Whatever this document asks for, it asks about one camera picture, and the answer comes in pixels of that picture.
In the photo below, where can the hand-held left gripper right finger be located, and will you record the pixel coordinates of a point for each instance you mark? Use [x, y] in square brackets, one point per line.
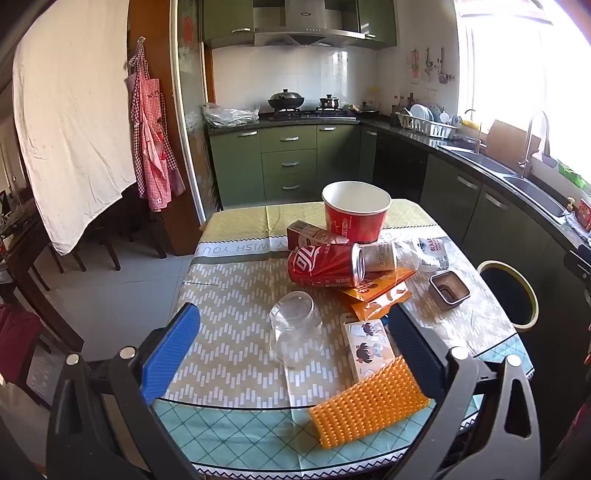
[410, 351]

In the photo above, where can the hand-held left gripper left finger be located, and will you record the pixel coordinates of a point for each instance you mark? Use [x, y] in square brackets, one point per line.
[171, 351]

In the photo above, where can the yellow rimmed dark trash bin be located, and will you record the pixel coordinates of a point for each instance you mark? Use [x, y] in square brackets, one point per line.
[531, 295]

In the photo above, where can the orange snack packet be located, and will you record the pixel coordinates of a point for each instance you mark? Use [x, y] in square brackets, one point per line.
[376, 307]
[388, 281]

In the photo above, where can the white printed plastic wrapper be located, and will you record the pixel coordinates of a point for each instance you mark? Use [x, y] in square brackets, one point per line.
[431, 254]

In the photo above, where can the red soda can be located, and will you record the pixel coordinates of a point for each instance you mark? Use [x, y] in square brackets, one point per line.
[318, 267]

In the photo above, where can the red paper bucket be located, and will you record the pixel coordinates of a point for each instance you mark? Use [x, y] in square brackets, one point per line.
[353, 221]

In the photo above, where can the red and white drink carton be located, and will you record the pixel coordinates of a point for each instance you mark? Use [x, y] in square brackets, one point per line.
[314, 235]

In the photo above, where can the small brown tray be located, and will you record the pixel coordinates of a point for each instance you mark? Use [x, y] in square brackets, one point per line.
[450, 290]

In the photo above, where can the zigzag patterned tablecloth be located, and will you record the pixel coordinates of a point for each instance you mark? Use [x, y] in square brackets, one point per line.
[235, 295]

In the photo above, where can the steel double sink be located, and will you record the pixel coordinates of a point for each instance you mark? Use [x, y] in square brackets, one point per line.
[531, 189]

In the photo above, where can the clear glass jar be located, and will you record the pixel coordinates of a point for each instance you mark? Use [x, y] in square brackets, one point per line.
[295, 332]

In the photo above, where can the tall steel faucet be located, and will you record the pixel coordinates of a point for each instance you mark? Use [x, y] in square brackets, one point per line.
[526, 152]

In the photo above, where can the dark wooden dining chairs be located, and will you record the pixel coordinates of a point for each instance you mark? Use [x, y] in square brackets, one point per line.
[115, 230]

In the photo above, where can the brown cardboard sheet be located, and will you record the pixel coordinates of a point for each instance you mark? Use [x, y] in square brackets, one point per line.
[508, 138]

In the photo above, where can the red cloth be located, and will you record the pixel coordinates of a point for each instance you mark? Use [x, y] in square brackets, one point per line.
[18, 341]

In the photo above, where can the small steel faucet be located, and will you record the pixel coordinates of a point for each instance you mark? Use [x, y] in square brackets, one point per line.
[477, 138]

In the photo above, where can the white dish rack with dishes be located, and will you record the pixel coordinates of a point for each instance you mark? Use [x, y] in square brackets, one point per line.
[427, 122]

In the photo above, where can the red checked apron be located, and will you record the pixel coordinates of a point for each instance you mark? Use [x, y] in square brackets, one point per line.
[152, 138]

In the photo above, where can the green lower kitchen cabinets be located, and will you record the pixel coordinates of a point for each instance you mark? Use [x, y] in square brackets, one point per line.
[288, 161]

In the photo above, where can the clear plastic bag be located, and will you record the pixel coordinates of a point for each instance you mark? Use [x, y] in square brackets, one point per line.
[228, 115]

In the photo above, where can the dark frying pan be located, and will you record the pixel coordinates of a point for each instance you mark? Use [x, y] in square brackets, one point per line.
[369, 110]

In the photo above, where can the hanging kitchen utensils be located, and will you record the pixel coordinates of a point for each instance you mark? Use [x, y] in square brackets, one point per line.
[434, 64]

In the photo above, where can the gas stove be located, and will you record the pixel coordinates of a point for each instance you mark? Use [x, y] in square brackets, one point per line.
[314, 115]

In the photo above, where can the white hanging sheet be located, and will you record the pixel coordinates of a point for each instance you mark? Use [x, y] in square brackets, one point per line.
[69, 115]

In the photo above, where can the small black lidded pot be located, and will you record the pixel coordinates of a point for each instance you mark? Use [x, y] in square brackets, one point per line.
[329, 102]

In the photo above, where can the black lidded wok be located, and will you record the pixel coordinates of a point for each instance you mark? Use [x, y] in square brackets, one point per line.
[286, 99]

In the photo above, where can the green upper cabinet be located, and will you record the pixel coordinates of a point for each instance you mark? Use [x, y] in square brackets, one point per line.
[377, 21]
[228, 21]

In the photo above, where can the steel range hood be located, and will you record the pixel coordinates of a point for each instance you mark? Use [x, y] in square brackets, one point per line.
[304, 23]

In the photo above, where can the sliding door frame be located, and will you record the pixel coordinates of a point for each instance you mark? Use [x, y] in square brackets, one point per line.
[189, 115]

